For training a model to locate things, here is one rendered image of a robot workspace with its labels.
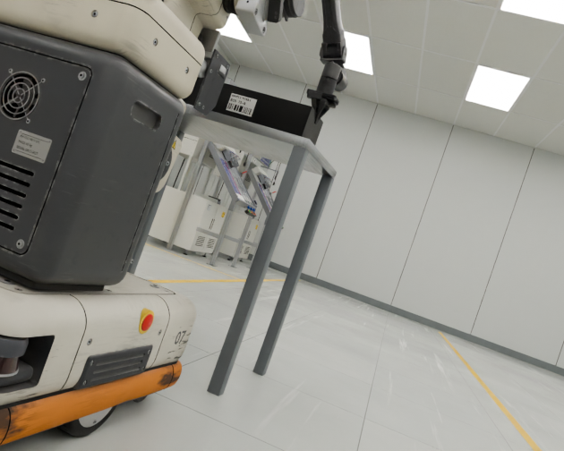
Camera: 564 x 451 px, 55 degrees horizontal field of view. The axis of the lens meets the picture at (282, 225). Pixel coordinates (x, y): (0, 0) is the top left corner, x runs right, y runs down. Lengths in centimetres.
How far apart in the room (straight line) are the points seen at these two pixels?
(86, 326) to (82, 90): 39
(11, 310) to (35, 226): 14
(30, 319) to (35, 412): 17
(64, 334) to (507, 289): 785
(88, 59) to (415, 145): 784
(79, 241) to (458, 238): 771
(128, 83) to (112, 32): 8
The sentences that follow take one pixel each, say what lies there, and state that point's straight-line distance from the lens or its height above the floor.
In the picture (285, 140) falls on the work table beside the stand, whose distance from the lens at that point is 163.
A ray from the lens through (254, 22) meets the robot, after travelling 138.
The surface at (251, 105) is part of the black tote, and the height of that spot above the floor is 88.
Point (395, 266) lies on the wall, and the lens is 836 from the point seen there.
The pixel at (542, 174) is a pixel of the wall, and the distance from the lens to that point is 876.
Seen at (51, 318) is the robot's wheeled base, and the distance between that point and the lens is 93.
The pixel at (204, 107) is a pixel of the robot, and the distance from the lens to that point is 146.
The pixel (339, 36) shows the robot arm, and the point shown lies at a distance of 186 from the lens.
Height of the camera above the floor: 50
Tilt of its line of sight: 1 degrees up
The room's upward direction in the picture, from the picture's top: 20 degrees clockwise
